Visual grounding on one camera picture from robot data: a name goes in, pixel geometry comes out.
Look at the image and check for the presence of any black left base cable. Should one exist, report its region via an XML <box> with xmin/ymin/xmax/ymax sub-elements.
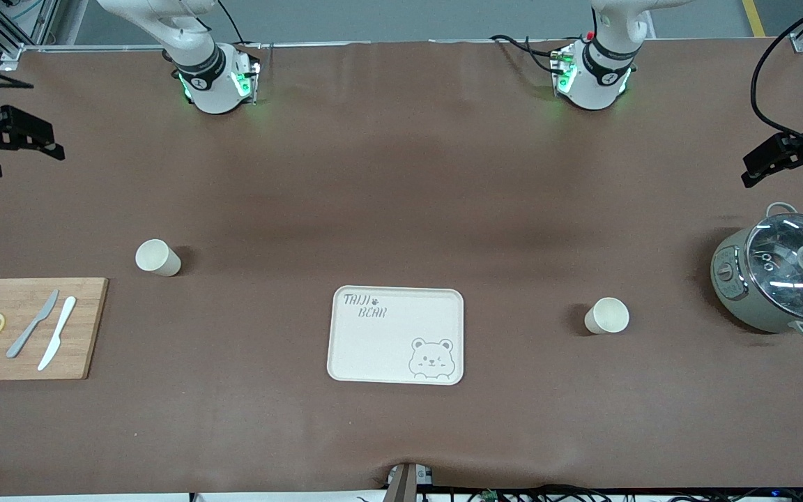
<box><xmin>489</xmin><ymin>33</ymin><xmax>573</xmax><ymax>76</ymax></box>

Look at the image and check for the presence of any metal table clamp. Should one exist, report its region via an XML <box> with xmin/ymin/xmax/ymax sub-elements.
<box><xmin>386</xmin><ymin>462</ymin><xmax>434</xmax><ymax>502</ymax></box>

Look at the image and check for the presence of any cream bear print tray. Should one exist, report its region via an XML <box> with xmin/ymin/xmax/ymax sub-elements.
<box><xmin>326</xmin><ymin>285</ymin><xmax>465</xmax><ymax>386</ymax></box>

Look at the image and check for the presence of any white paper-like cup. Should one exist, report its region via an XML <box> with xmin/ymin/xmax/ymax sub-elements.
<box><xmin>135</xmin><ymin>239</ymin><xmax>182</xmax><ymax>277</ymax></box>
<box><xmin>584</xmin><ymin>297</ymin><xmax>630</xmax><ymax>335</ymax></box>

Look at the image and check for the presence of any grey plastic knife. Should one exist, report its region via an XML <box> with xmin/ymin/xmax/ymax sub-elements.
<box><xmin>6</xmin><ymin>289</ymin><xmax>60</xmax><ymax>360</ymax></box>

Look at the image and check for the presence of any black right base cable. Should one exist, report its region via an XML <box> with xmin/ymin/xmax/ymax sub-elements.
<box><xmin>217</xmin><ymin>0</ymin><xmax>263</xmax><ymax>50</ymax></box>

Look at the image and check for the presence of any grey-green electric pot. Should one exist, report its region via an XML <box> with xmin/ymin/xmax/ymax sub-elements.
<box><xmin>710</xmin><ymin>202</ymin><xmax>803</xmax><ymax>342</ymax></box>

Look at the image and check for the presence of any black base cable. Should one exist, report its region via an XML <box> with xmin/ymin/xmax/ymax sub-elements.
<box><xmin>489</xmin><ymin>33</ymin><xmax>573</xmax><ymax>76</ymax></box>
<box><xmin>217</xmin><ymin>0</ymin><xmax>263</xmax><ymax>50</ymax></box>

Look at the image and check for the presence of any white plastic knife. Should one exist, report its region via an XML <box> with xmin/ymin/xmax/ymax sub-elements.
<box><xmin>37</xmin><ymin>296</ymin><xmax>77</xmax><ymax>372</ymax></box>

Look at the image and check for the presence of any bamboo cutting board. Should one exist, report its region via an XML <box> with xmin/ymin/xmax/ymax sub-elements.
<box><xmin>0</xmin><ymin>277</ymin><xmax>109</xmax><ymax>381</ymax></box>

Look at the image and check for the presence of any brown table cover sheet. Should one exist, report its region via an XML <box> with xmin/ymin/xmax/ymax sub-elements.
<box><xmin>0</xmin><ymin>38</ymin><xmax>803</xmax><ymax>497</ymax></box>

